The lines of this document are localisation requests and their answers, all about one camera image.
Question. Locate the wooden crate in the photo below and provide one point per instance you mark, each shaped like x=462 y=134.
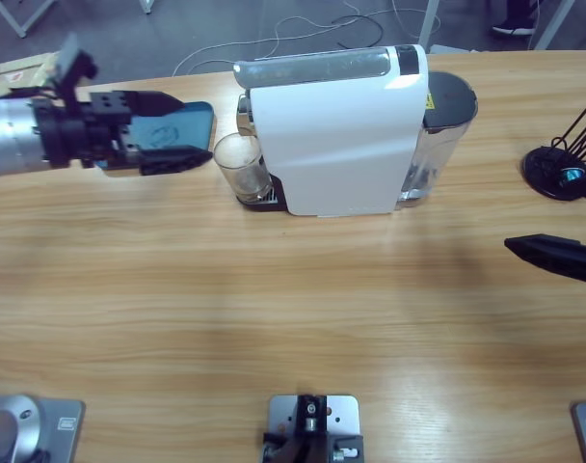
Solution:
x=13 y=72

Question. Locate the blue coffee capsule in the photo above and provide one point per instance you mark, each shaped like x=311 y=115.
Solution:
x=571 y=175

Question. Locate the clear drinking glass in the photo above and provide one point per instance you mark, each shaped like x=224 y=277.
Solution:
x=247 y=183

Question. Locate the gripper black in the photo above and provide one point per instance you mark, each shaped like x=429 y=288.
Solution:
x=81 y=140

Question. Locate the clear water tank black lid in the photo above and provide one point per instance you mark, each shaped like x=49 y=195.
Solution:
x=440 y=154

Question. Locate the white metal table frame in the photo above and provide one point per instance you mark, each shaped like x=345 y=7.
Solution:
x=21 y=32

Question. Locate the black sneaker white sole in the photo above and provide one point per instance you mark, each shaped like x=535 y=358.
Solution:
x=512 y=31

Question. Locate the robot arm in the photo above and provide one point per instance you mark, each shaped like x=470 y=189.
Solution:
x=8 y=137

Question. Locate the dark trouser leg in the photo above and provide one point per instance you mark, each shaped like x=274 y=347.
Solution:
x=520 y=10

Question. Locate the blue plastic tray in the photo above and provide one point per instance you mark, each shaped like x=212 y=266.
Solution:
x=196 y=125

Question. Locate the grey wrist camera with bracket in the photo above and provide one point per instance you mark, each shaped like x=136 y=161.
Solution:
x=73 y=62

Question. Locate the white slanted metal leg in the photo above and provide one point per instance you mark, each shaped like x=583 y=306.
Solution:
x=553 y=24

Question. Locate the white capsule coffee machine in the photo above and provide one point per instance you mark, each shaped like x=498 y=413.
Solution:
x=331 y=159

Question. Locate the white metal post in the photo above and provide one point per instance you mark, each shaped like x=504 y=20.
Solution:
x=430 y=24

